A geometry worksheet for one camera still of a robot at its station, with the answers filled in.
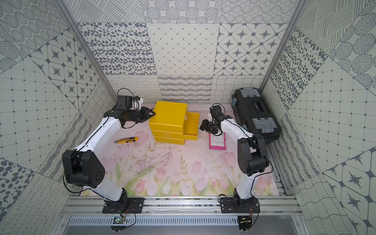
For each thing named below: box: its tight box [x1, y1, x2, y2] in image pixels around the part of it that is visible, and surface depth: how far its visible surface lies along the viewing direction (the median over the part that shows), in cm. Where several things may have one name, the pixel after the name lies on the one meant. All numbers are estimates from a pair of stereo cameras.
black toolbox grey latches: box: [231, 87, 282, 146], surface depth 96 cm
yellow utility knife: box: [113, 136, 139, 144], surface depth 100 cm
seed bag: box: [208, 131, 228, 151], surface depth 98 cm
